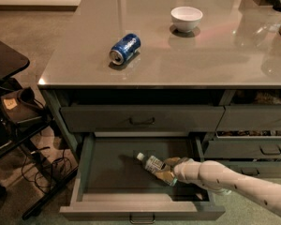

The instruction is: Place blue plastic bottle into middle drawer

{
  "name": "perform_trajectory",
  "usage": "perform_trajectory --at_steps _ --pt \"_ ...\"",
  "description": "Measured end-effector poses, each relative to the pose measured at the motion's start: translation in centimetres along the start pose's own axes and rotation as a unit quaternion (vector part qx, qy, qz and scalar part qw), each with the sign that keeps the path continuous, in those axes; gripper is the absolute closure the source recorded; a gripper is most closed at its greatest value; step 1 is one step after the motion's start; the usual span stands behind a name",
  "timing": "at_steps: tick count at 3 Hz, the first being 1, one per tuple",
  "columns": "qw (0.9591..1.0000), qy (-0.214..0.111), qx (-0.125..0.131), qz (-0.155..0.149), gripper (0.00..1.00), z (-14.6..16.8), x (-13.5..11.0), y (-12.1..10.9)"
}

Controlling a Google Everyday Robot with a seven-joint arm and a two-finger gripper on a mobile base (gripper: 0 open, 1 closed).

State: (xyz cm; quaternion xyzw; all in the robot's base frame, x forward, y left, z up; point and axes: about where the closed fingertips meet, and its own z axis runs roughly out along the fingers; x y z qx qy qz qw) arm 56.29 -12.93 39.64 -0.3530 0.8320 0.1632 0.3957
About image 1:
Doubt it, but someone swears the grey top left drawer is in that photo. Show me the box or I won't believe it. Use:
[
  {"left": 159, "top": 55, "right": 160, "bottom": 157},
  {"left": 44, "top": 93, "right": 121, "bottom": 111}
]
[{"left": 61, "top": 105, "right": 224, "bottom": 132}]

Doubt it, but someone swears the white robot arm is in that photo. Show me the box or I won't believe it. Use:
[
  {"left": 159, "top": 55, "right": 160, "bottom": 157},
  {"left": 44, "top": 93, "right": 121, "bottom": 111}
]
[{"left": 155, "top": 157, "right": 281, "bottom": 217}]

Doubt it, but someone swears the clear plastic bottle blue label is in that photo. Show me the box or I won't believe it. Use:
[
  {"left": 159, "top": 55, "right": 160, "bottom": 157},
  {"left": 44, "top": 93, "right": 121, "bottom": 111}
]
[{"left": 137, "top": 153, "right": 174, "bottom": 179}]

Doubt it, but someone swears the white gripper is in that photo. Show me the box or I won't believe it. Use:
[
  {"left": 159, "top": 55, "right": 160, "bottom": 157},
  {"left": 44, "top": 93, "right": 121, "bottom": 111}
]
[{"left": 155, "top": 157, "right": 201, "bottom": 186}]

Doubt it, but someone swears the black bag with tag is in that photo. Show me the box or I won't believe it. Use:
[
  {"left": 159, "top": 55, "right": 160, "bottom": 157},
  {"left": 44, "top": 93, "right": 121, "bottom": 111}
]
[{"left": 0, "top": 87, "right": 46, "bottom": 124}]

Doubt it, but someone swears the white ceramic bowl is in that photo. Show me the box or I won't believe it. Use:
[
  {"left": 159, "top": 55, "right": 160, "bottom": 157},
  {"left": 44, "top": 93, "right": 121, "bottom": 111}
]
[{"left": 170, "top": 7, "right": 203, "bottom": 33}]

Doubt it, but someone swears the grey cabinet frame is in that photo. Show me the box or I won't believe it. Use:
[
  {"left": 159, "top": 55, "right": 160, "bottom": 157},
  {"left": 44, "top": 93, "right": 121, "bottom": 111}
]
[{"left": 44, "top": 87, "right": 281, "bottom": 161}]

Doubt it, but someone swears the black floor cable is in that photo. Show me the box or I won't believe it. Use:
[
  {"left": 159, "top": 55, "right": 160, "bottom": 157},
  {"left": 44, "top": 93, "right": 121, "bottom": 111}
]
[{"left": 21, "top": 147, "right": 73, "bottom": 195}]

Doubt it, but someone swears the grey top right drawer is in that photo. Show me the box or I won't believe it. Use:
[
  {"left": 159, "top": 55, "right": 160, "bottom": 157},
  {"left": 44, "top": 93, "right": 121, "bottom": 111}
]
[{"left": 217, "top": 104, "right": 281, "bottom": 131}]

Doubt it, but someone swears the grey bottom right drawer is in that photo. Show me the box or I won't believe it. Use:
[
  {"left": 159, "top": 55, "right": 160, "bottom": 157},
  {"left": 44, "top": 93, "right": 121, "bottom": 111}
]
[{"left": 219, "top": 160, "right": 281, "bottom": 178}]

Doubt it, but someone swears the grey middle right drawer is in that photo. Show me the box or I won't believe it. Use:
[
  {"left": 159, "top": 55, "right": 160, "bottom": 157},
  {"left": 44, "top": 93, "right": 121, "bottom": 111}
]
[{"left": 202, "top": 136, "right": 281, "bottom": 159}]

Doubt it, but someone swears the open grey middle drawer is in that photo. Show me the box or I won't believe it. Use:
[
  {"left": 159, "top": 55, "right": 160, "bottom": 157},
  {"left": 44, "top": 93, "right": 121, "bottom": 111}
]
[{"left": 60, "top": 136, "right": 225, "bottom": 224}]

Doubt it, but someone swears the blue soda can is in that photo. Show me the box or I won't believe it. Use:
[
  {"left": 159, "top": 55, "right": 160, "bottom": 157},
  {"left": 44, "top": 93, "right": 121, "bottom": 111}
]
[{"left": 109, "top": 34, "right": 141, "bottom": 66}]

